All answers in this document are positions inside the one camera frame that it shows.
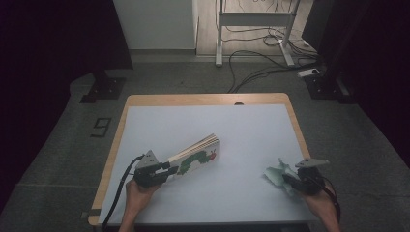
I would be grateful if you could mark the white caterpillar picture book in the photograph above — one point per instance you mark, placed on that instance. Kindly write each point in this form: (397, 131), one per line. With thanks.
(199, 158)

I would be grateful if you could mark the white partition panel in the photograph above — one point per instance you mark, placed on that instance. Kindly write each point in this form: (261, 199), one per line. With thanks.
(154, 25)

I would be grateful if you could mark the white table mat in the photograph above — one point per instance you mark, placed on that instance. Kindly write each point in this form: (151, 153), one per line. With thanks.
(225, 122)

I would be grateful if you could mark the dark curtain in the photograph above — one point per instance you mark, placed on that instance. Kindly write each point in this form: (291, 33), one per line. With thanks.
(380, 48)
(48, 48)

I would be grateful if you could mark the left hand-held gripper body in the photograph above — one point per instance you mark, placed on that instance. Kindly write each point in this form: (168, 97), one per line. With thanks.
(146, 174)

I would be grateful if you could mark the black tape strip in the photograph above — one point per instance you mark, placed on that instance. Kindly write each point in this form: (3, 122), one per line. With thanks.
(94, 212)

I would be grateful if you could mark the light green cloth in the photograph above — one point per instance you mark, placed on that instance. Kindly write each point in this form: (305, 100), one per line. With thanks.
(274, 175)

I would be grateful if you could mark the person's left hand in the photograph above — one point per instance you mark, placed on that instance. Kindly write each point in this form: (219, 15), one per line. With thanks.
(138, 198)

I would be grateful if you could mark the person's right hand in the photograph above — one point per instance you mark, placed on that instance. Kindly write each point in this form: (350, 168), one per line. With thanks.
(322, 206)

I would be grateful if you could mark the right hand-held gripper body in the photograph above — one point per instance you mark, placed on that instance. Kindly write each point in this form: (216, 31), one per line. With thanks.
(311, 180)

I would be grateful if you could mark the black stand base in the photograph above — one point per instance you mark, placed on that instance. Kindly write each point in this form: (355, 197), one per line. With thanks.
(104, 88)
(322, 87)

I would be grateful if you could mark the white desk frame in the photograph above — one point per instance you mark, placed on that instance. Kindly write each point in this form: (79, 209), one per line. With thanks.
(254, 19)

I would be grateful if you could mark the white power strip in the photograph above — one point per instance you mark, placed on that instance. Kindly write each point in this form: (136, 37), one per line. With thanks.
(307, 72)

